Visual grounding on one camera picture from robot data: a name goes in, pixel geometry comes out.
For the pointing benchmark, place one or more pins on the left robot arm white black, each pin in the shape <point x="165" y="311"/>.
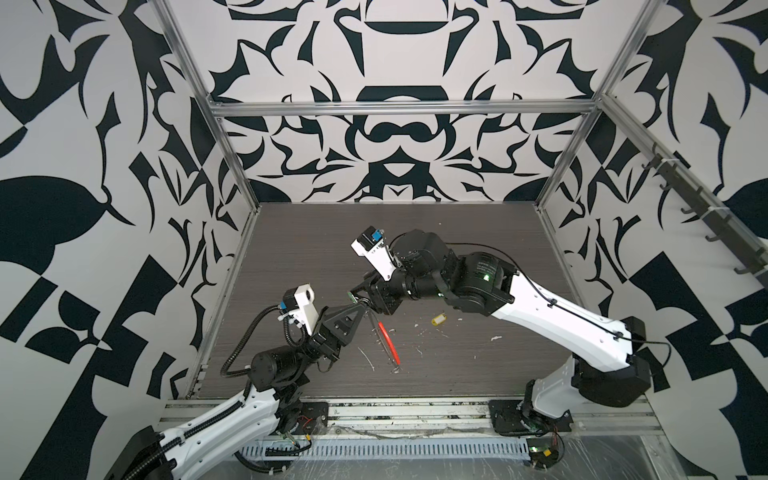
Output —
<point x="269" y="403"/>

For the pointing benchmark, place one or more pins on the black wall hook rail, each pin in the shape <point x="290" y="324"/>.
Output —
<point x="701" y="204"/>

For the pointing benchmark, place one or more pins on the yellow key tag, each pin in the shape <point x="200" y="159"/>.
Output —
<point x="438" y="320"/>

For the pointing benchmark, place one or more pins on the red key tag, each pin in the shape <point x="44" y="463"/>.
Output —
<point x="388" y="344"/>

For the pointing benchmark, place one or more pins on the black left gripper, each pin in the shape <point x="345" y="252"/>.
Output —
<point x="328" y="336"/>

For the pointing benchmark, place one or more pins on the aluminium frame crossbar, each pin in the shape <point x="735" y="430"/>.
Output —
<point x="412" y="107"/>

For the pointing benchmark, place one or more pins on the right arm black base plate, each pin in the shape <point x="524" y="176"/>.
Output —
<point x="507" y="418"/>

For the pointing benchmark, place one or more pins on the white slotted cable duct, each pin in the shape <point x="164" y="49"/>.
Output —
<point x="515" y="449"/>

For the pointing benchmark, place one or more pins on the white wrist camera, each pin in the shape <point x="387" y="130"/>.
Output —
<point x="297" y="306"/>
<point x="371" y="245"/>

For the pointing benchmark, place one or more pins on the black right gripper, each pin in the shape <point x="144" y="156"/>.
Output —
<point x="381" y="291"/>

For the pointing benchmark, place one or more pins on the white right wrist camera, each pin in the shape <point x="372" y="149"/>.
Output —
<point x="371" y="245"/>

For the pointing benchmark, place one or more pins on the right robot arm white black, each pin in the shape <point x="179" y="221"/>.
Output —
<point x="605" y="366"/>

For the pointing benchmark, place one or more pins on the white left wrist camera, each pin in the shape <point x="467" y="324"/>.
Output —
<point x="297" y="306"/>

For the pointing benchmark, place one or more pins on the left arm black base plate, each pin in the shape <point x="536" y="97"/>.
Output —
<point x="313" y="417"/>

